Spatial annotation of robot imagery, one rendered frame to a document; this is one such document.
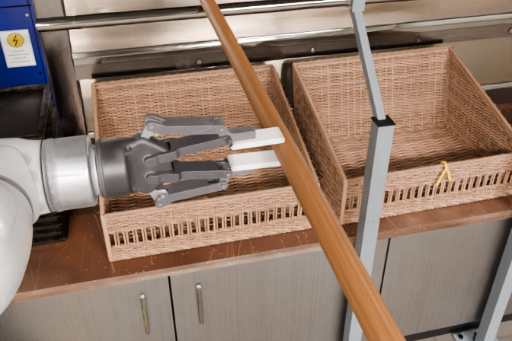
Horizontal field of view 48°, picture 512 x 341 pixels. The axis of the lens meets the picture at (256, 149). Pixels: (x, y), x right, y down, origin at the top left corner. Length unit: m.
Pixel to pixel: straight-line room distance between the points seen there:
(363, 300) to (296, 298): 1.12
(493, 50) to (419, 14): 0.37
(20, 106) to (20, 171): 0.89
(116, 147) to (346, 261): 0.31
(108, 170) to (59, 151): 0.06
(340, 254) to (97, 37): 1.24
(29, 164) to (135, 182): 0.13
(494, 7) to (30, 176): 1.67
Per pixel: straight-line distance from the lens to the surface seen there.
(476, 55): 2.15
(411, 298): 1.84
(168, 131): 0.70
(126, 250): 1.48
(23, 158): 0.70
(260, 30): 1.74
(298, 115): 1.80
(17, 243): 0.59
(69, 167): 0.69
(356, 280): 0.56
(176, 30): 1.70
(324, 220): 0.62
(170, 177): 0.73
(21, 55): 1.71
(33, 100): 1.59
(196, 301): 1.57
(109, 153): 0.70
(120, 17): 1.29
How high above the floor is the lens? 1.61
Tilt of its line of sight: 34 degrees down
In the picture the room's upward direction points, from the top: straight up
